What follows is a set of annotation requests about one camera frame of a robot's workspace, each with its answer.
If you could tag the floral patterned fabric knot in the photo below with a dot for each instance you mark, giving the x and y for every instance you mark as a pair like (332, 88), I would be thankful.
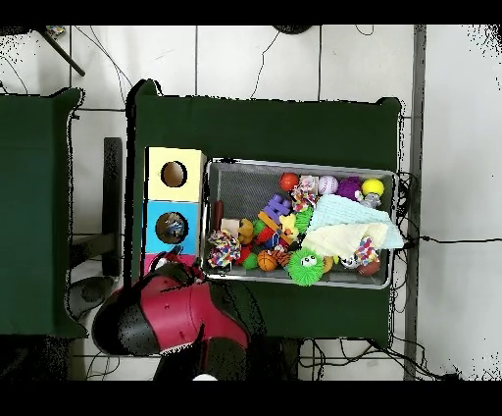
(307, 185)

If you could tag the purple plastic building block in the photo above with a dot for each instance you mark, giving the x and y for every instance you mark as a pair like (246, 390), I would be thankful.
(276, 207)

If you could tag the grey round stand base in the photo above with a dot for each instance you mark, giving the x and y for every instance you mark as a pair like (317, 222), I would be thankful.
(82, 292)

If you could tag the white baseball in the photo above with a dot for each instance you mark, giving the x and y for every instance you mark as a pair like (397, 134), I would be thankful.
(328, 185)

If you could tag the brown plush toy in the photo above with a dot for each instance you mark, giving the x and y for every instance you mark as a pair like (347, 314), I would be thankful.
(246, 231)

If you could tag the small orange basketball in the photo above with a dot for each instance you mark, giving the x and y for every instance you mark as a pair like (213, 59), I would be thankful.
(267, 261)

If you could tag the red maraca rattle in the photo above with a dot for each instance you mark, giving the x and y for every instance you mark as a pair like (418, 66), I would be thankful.
(289, 181)

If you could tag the mint knitted cloth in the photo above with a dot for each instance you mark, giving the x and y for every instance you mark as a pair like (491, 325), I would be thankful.
(345, 213)

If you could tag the dark red sausage toy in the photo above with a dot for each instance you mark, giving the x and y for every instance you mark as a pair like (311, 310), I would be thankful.
(217, 214)

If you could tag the green spiky ball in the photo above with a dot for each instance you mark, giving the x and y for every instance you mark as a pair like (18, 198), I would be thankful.
(306, 268)

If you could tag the plain wooden cube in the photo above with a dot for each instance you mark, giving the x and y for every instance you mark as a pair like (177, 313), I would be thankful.
(230, 226)

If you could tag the dark green side cloth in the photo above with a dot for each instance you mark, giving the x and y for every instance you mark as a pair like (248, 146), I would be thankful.
(39, 157)

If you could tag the yellow ball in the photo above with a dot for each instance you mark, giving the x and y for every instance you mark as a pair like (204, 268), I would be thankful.
(372, 187)

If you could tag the dark green tablecloth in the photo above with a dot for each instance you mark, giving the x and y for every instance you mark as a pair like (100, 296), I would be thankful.
(274, 133)

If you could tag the purple monster toy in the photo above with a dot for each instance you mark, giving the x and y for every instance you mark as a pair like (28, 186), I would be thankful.
(349, 188)

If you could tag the black rod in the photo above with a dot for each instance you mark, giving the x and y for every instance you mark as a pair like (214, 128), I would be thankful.
(63, 53)

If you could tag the black panel stand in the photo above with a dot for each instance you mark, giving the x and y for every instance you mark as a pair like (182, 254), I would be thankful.
(113, 196)

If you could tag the cream knitted cloth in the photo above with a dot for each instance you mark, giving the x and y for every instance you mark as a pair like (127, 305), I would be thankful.
(349, 238)

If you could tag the clear shallow mesh bin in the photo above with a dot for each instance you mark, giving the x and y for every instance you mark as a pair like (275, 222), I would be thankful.
(223, 176)

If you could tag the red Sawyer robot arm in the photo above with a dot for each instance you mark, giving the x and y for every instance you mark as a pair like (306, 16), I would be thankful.
(172, 314)

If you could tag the tiger striped toy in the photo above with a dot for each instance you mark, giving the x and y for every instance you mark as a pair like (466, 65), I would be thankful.
(282, 256)

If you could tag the wooden box with three holes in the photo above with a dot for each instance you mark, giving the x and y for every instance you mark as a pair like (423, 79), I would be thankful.
(172, 176)

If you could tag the multicoloured patterned cloth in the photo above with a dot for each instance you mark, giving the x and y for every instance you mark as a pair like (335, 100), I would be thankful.
(367, 251)

